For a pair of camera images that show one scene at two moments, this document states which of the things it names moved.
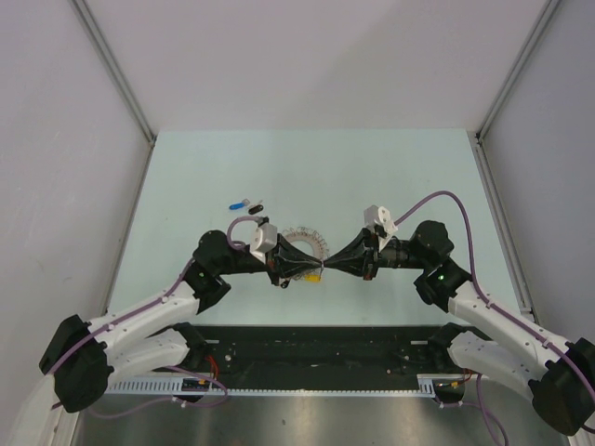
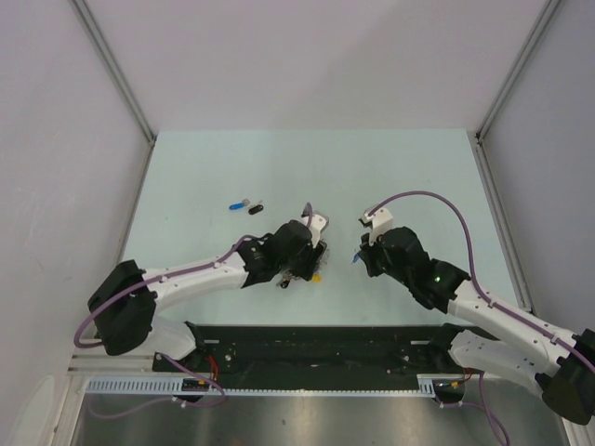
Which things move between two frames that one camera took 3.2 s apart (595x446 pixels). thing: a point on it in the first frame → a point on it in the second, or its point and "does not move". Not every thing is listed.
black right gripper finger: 351,257 → 373,255
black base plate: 322,357 does not move
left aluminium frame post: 114,68 does not move
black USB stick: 256,209 does not move
